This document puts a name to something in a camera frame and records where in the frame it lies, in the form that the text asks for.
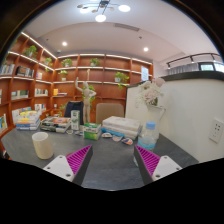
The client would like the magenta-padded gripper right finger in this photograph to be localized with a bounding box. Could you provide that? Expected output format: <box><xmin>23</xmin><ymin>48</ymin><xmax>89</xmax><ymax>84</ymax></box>
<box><xmin>133</xmin><ymin>144</ymin><xmax>184</xmax><ymax>186</ymax></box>

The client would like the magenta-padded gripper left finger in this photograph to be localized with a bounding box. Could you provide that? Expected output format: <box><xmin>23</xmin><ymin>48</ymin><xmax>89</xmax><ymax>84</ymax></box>
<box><xmin>42</xmin><ymin>144</ymin><xmax>94</xmax><ymax>187</ymax></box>

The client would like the clear blue-capped water bottle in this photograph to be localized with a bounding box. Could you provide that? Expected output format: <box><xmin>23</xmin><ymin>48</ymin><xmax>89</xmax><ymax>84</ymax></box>
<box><xmin>136</xmin><ymin>121</ymin><xmax>159</xmax><ymax>152</ymax></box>

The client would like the cream plastic cup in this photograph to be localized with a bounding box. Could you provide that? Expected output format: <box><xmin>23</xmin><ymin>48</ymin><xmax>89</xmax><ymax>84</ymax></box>
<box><xmin>31</xmin><ymin>131</ymin><xmax>55</xmax><ymax>160</ymax></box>

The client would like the dark magazine stack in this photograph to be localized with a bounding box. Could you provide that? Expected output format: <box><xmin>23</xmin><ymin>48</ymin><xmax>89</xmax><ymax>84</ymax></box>
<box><xmin>39</xmin><ymin>115</ymin><xmax>72</xmax><ymax>134</ymax></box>

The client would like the tall white green carton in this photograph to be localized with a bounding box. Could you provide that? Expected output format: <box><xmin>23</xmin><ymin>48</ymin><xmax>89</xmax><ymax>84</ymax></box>
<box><xmin>70</xmin><ymin>109</ymin><xmax>81</xmax><ymax>131</ymax></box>

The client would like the white green tissue box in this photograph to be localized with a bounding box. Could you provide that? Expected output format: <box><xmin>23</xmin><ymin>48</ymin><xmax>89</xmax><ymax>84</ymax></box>
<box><xmin>83</xmin><ymin>122</ymin><xmax>102</xmax><ymax>134</ymax></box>

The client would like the colourful book stack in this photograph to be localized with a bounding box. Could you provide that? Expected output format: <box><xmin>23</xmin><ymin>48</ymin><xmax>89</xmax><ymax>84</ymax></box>
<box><xmin>15</xmin><ymin>109</ymin><xmax>42</xmax><ymax>132</ymax></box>

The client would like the blue book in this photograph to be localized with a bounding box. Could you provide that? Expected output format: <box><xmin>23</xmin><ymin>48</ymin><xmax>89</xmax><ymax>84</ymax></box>
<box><xmin>100</xmin><ymin>128</ymin><xmax>135</xmax><ymax>140</ymax></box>

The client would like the beige upholstered chair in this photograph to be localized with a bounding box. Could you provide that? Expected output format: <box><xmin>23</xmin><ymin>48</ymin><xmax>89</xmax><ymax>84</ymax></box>
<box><xmin>95</xmin><ymin>102</ymin><xmax>125</xmax><ymax>125</ymax></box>

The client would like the pink white flower bouquet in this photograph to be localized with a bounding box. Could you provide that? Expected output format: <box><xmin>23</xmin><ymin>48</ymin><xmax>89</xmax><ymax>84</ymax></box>
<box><xmin>134</xmin><ymin>77</ymin><xmax>167</xmax><ymax>108</ymax></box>

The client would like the dark framed interior window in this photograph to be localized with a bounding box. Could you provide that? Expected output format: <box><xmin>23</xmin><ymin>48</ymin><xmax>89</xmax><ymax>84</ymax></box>
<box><xmin>198</xmin><ymin>61</ymin><xmax>224</xmax><ymax>73</ymax></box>

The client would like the ceiling air vent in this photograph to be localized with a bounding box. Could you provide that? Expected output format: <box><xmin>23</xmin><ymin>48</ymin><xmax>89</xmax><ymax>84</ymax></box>
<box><xmin>113</xmin><ymin>22</ymin><xmax>141</xmax><ymax>33</ymax></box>

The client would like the multi-bulb ceiling lamp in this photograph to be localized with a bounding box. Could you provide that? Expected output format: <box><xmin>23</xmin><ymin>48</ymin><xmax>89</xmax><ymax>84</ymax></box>
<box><xmin>76</xmin><ymin>0</ymin><xmax>132</xmax><ymax>23</ymax></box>

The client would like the white wall socket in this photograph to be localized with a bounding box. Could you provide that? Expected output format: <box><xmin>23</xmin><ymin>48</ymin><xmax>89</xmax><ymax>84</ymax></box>
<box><xmin>208</xmin><ymin>118</ymin><xmax>224</xmax><ymax>144</ymax></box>

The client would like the wooden wall shelf unit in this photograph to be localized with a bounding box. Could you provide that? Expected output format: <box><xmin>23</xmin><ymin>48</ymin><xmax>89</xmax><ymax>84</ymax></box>
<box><xmin>0</xmin><ymin>30</ymin><xmax>155</xmax><ymax>161</ymax></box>

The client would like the black track light rail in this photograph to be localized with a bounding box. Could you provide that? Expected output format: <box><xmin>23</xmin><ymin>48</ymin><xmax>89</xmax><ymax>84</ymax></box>
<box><xmin>166</xmin><ymin>52</ymin><xmax>223</xmax><ymax>69</ymax></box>

